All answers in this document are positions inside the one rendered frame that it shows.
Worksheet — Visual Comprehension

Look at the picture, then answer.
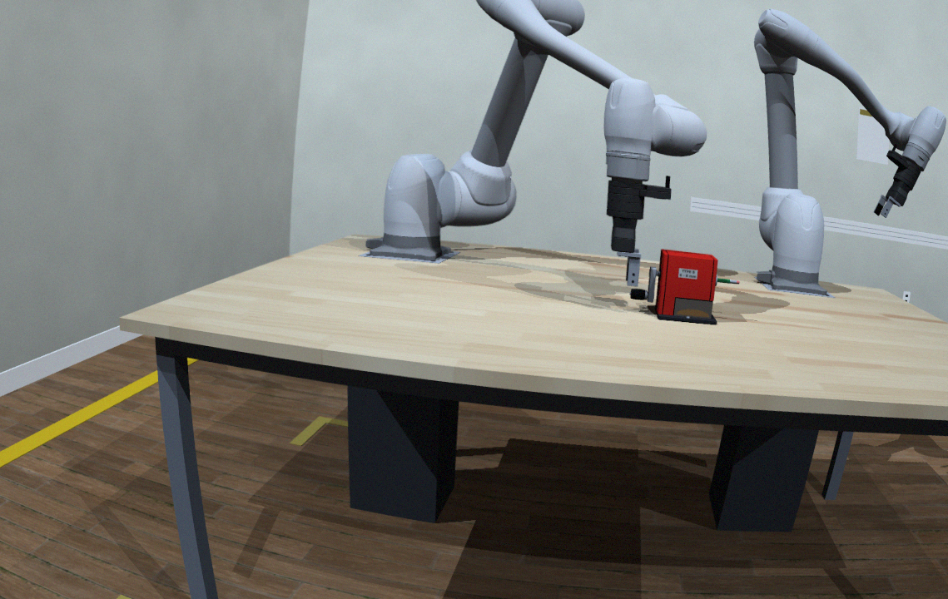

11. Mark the red pencil sharpener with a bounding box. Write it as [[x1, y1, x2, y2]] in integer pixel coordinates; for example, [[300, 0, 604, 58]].
[[630, 250, 740, 325]]

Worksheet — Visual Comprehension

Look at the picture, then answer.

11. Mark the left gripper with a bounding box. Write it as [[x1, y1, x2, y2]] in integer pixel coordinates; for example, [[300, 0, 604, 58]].
[[873, 142, 931, 218]]

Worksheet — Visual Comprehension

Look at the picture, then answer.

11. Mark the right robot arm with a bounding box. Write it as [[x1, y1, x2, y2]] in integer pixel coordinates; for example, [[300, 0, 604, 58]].
[[365, 0, 707, 261]]

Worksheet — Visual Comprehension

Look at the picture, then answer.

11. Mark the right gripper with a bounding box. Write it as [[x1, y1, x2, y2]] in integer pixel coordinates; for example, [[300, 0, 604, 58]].
[[606, 151, 671, 286]]

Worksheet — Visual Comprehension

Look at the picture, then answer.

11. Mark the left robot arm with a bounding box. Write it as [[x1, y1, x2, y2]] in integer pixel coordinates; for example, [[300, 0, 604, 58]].
[[754, 9, 946, 295]]

